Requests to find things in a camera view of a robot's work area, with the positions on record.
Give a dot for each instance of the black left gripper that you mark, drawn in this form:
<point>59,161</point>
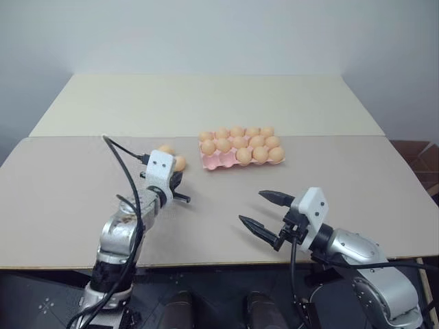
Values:
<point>176,180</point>

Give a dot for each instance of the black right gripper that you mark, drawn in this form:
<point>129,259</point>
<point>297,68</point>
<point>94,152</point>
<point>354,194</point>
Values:
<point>292,224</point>

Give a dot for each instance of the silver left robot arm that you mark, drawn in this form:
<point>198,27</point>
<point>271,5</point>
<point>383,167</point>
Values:
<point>116,234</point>

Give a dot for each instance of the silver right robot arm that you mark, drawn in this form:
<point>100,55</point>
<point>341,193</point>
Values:
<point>361,250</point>

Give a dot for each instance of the orange egg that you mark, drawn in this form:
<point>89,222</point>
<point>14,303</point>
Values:
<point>208,146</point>
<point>244,156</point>
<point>252,131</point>
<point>179,163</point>
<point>206,136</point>
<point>267,131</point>
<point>257,140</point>
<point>272,142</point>
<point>224,145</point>
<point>260,154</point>
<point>222,132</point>
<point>276,154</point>
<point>167,149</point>
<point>239,142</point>
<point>237,131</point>

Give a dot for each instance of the pink egg carton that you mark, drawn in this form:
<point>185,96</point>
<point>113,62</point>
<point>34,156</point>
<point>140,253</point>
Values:
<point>219,161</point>

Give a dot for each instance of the dark brown rounded shape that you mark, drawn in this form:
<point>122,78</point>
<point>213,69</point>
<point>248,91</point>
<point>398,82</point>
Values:
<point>262,310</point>
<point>179,310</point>

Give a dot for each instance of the light wooden table leg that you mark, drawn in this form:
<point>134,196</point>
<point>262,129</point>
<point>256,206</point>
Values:
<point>425,281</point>

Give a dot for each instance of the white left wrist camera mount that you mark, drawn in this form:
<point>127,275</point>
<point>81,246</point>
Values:
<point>158,170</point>

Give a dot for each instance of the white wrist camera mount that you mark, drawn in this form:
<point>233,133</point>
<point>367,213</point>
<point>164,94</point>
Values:
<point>158,170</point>
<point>313,205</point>

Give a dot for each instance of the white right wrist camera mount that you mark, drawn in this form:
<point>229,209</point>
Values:
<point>313,205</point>

